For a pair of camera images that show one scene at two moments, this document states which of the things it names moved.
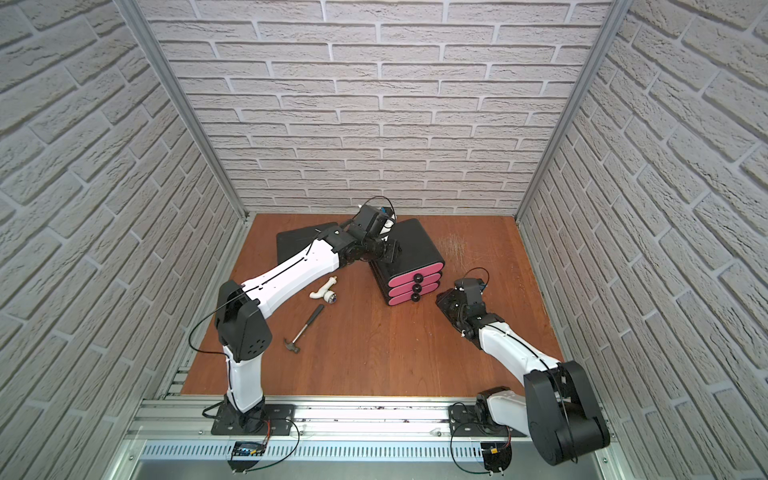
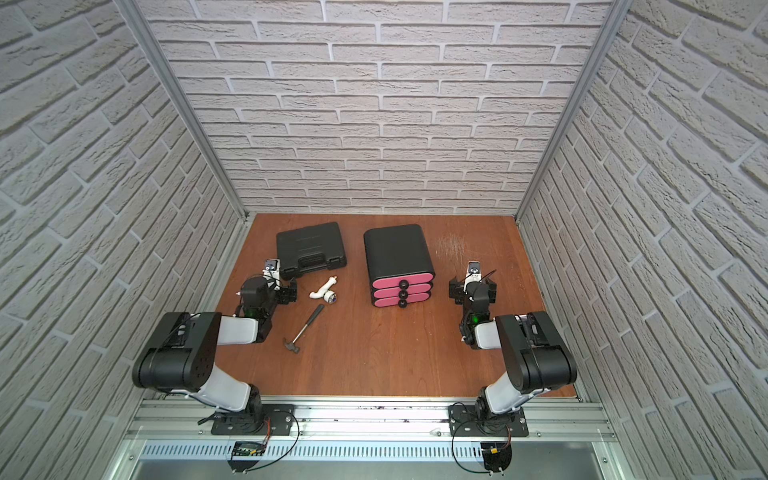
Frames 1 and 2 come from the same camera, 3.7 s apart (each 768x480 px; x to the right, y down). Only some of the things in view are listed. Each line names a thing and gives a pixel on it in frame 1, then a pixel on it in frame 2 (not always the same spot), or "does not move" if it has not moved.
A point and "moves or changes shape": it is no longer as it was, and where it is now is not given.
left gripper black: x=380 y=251 -> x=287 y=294
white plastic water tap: x=325 y=292 does not move
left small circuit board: x=246 y=455 does not move
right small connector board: x=497 y=455 does not move
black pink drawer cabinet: x=414 y=274 moves or changes shape
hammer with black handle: x=291 y=345 does not move
